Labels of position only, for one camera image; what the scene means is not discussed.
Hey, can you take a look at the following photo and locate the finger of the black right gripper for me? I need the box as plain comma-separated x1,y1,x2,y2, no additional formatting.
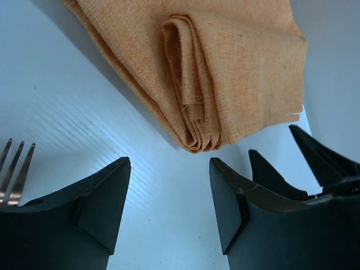
248,150,309,200
289,124,359,194

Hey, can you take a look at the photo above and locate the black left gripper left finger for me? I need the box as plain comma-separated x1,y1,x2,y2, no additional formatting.
1,157,131,269

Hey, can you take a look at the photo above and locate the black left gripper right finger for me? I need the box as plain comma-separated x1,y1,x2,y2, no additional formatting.
209,158,359,269

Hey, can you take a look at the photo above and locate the orange cloth placemat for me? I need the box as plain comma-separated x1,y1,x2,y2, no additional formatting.
64,0,307,153

